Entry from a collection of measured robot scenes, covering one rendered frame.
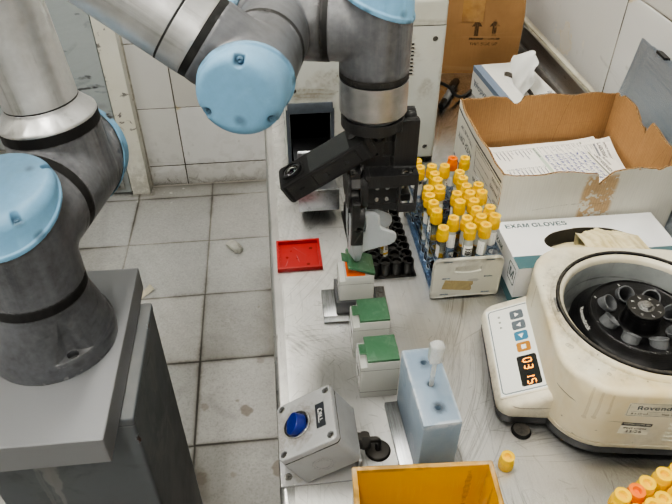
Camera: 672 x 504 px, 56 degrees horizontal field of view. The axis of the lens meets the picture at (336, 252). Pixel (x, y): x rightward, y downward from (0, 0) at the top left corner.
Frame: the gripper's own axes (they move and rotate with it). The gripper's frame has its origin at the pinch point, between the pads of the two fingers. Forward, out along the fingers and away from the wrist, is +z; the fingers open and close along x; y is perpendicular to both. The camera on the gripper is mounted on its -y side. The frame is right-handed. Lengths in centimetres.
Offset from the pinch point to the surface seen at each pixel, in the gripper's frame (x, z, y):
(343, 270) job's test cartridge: 0.2, 3.3, -1.0
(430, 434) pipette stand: -27.1, 1.9, 5.1
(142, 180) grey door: 162, 91, -68
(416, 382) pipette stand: -21.7, 0.3, 4.6
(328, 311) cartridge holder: -1.8, 8.9, -3.3
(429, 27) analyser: 38.4, -14.9, 16.7
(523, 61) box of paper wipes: 59, 1, 42
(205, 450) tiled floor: 37, 98, -34
